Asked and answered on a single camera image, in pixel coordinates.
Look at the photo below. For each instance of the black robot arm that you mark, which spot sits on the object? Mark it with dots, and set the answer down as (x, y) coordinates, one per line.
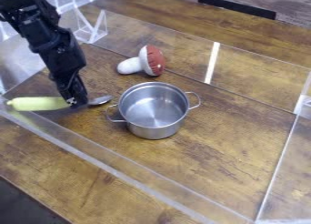
(35, 20)

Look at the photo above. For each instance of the black bar on table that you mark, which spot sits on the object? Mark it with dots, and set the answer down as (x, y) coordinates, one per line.
(246, 9)

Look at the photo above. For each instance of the clear acrylic bracket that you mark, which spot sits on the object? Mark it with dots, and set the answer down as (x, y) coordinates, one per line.
(89, 33)

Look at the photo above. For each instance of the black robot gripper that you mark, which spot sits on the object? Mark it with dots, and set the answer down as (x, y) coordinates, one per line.
(64, 59)

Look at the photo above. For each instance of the stainless steel pot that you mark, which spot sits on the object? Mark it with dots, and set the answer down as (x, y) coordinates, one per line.
(152, 108)

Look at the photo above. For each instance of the red and white toy mushroom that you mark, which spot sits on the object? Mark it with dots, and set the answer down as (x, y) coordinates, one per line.
(149, 61)

